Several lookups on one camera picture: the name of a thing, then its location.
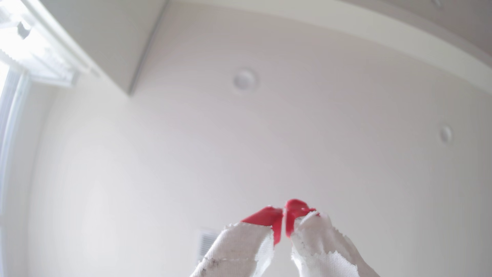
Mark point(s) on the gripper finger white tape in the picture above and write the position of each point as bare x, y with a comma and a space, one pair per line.
323, 250
238, 250

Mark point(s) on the white window blind headrail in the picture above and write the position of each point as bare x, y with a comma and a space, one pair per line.
34, 50

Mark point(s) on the white wall air vent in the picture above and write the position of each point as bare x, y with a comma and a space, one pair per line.
206, 242

